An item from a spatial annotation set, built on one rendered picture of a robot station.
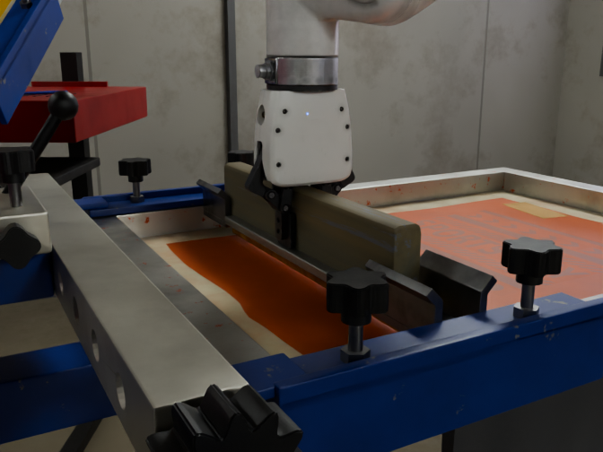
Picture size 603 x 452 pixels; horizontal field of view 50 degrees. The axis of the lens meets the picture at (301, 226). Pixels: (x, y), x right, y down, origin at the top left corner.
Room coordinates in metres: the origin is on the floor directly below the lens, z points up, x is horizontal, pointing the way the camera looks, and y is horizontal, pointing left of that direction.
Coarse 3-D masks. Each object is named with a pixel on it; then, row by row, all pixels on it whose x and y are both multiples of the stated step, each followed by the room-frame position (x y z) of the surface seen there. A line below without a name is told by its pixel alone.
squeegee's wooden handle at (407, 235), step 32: (320, 192) 0.67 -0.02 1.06; (256, 224) 0.77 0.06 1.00; (320, 224) 0.64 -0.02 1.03; (352, 224) 0.59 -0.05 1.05; (384, 224) 0.55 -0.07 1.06; (416, 224) 0.54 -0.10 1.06; (320, 256) 0.64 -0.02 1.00; (352, 256) 0.59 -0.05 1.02; (384, 256) 0.54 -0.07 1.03; (416, 256) 0.54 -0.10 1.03
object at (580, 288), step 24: (600, 240) 0.85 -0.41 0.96; (264, 288) 0.67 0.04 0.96; (288, 288) 0.67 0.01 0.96; (312, 288) 0.67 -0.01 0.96; (552, 288) 0.67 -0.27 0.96; (576, 288) 0.67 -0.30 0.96; (600, 288) 0.67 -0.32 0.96; (264, 312) 0.60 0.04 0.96; (288, 312) 0.60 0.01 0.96; (312, 312) 0.60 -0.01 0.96; (288, 336) 0.54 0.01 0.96; (312, 336) 0.54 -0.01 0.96; (336, 336) 0.54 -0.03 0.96
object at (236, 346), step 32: (352, 192) 1.03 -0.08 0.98; (384, 192) 1.06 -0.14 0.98; (416, 192) 1.10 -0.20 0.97; (448, 192) 1.13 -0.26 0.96; (480, 192) 1.17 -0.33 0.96; (512, 192) 1.17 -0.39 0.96; (544, 192) 1.11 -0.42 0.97; (576, 192) 1.05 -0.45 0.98; (128, 224) 0.86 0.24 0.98; (160, 224) 0.88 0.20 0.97; (192, 224) 0.90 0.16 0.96; (128, 256) 0.67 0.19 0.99; (160, 256) 0.67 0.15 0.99; (160, 288) 0.57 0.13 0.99; (192, 288) 0.57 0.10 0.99; (192, 320) 0.50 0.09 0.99; (224, 320) 0.50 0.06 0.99; (224, 352) 0.44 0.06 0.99; (256, 352) 0.44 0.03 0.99
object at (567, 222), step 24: (408, 216) 0.99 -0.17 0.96; (432, 216) 0.99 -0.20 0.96; (528, 216) 0.99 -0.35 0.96; (192, 240) 0.85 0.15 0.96; (216, 240) 0.85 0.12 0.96; (240, 240) 0.85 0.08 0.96; (192, 264) 0.75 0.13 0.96; (216, 264) 0.75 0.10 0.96; (240, 264) 0.75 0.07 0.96; (264, 264) 0.75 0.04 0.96; (240, 288) 0.67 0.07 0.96
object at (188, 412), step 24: (192, 408) 0.27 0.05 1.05; (216, 408) 0.26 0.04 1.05; (240, 408) 0.27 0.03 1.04; (264, 408) 0.26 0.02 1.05; (168, 432) 0.26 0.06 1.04; (192, 432) 0.24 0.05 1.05; (216, 432) 0.25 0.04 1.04; (240, 432) 0.25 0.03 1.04; (264, 432) 0.25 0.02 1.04; (288, 432) 0.26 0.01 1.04
